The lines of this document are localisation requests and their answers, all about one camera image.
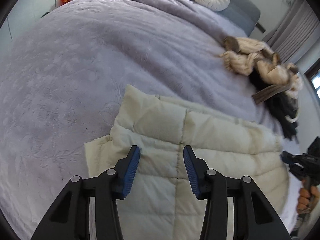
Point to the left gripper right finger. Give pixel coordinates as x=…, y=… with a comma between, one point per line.
x=210, y=185

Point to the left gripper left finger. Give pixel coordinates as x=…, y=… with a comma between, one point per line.
x=112, y=185

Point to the cream quilted puffer jacket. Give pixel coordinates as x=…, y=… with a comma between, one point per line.
x=161, y=204

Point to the right hand orange glove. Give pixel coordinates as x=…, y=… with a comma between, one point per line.
x=306, y=199

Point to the black garment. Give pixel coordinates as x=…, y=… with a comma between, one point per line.
x=278, y=105

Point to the dark framed window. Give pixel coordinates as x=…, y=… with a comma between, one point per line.
x=313, y=77

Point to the lavender textured bed blanket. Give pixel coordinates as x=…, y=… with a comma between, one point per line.
x=94, y=77

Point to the beige striped brown-trimmed garment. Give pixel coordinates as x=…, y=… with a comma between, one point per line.
x=244, y=55

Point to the grey curtain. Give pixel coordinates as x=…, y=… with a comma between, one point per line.
x=295, y=34

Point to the grey pillow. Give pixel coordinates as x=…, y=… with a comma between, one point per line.
x=243, y=13

